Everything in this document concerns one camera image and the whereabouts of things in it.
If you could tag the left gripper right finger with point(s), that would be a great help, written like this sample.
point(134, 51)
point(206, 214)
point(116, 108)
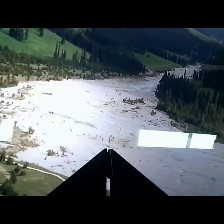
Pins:
point(133, 180)

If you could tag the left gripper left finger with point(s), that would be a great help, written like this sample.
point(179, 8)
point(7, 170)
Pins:
point(88, 176)

